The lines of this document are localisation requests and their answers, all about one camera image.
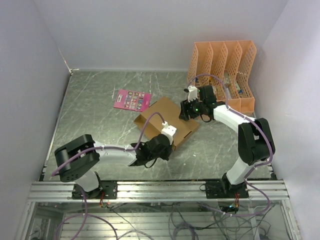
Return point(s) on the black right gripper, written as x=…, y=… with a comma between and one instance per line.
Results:
x=185, y=110

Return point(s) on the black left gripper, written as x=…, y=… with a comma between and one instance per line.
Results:
x=169, y=149

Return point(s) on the brown cardboard box sheet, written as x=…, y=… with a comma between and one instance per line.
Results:
x=170, y=112

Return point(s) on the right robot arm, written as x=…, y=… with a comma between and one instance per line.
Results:
x=255, y=141

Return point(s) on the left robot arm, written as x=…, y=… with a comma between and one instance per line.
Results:
x=76, y=159

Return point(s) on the pink book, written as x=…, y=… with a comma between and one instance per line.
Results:
x=132, y=100

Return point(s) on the orange plastic file rack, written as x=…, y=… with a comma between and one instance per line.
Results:
x=225, y=65

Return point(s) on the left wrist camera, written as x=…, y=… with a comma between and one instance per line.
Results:
x=169, y=131

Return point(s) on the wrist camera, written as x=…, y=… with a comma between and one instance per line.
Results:
x=192, y=93
x=169, y=131

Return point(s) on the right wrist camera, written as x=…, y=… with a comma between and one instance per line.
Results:
x=192, y=93

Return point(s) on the aluminium frame rail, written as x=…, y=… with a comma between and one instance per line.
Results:
x=155, y=192

